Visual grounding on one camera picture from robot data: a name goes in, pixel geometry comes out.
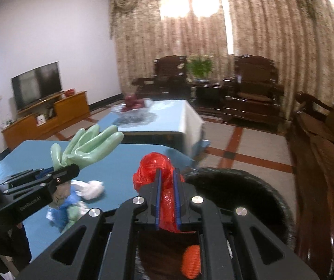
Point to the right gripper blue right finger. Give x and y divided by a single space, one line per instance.
245 227

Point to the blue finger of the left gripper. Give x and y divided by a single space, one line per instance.
21 177
49 178

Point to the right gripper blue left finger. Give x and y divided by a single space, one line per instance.
101 245

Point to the green rubber glove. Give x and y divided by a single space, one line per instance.
75 212
87 147

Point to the white tissue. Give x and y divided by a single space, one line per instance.
88 190

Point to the blue plastic bag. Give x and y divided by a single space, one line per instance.
59 217

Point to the orange foam fruit net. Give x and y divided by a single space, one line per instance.
191 264

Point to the red plastic bag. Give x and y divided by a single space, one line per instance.
161 185

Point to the black lined trash bin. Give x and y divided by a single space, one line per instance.
159 253

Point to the wooden tv cabinet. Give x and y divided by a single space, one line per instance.
43 119

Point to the red ornament on cabinet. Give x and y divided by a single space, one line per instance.
69 92

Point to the flat screen television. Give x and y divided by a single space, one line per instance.
35 85

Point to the red apples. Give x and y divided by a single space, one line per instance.
131 102

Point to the glass fruit bowl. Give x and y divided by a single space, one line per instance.
134 117

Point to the far blue tablecloth table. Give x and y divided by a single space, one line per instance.
177 126

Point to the left dark wooden armchair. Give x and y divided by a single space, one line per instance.
169 81

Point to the dark wooden armchair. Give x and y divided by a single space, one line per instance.
169 81
253 92

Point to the dark wooden side table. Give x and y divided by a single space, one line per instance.
208 99

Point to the right dark wooden armchair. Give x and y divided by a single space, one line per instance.
253 92

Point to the dark wooden sofa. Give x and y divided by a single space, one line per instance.
311 140

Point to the potted green plant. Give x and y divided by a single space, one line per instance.
199 67

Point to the floral beige curtains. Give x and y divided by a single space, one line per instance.
298 35

